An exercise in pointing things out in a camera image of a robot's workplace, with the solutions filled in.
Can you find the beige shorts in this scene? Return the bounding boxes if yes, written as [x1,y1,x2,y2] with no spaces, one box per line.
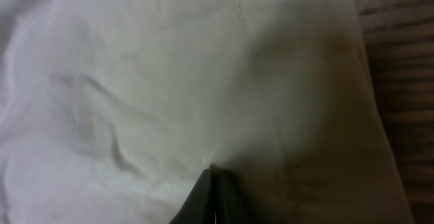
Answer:
[1,0,414,223]

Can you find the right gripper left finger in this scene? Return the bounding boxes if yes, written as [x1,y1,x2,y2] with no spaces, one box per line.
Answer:
[170,169,214,224]

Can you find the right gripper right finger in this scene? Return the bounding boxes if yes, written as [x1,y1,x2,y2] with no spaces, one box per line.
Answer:
[214,172,254,224]

